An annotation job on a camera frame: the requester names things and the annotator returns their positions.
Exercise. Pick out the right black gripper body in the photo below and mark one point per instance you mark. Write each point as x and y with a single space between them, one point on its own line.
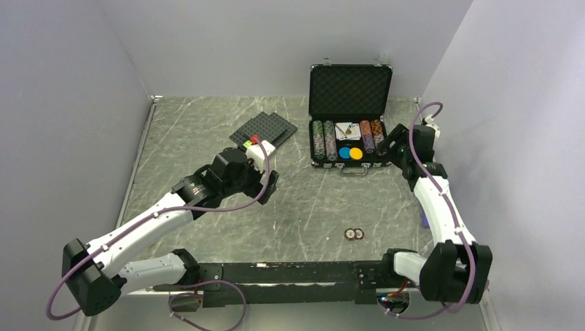
399 153

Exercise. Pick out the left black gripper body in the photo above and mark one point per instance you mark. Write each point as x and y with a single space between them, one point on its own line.
250 183

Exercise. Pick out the small chip stack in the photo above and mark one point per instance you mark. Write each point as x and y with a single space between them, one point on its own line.
378 139

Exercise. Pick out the purple chip stack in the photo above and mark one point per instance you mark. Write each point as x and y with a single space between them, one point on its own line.
369 144

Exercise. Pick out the red chip stack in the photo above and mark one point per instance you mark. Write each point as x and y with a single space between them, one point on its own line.
365 128

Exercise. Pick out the purple-grey chip stack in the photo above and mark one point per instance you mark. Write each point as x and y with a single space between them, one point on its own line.
331 150

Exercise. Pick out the dark green chip stack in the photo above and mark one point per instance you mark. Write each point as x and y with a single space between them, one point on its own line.
329 130

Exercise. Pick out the grey chip stack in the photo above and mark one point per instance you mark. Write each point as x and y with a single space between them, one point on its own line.
319 145

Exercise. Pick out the orange-black single chip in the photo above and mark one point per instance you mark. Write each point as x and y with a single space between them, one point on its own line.
349 234
359 233

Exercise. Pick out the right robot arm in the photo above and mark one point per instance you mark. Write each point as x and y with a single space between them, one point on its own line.
457 268

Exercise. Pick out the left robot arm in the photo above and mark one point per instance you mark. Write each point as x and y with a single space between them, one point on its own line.
102 270

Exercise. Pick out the yellow dealer button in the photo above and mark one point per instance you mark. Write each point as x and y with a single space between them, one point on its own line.
356 154

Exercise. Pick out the blue dealer button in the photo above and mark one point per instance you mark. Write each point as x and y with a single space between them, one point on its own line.
344 153

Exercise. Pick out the playing cards deck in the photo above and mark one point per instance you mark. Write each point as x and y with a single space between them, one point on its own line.
347 131

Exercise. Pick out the dark foam pad top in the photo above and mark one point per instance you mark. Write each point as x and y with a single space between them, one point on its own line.
261 124

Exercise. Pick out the black poker case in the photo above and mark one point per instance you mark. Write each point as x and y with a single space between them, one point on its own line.
349 93

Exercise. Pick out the purple cylinder object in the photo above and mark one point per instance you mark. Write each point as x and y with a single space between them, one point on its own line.
425 223

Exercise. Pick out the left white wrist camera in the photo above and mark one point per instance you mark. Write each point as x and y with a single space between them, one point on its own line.
261 152

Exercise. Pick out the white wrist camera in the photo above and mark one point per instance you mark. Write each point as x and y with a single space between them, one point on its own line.
261 152
429 121

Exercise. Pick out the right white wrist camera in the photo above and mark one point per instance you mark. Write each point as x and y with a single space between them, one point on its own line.
429 121

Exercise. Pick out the black base frame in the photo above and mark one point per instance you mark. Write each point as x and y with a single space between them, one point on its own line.
360 282

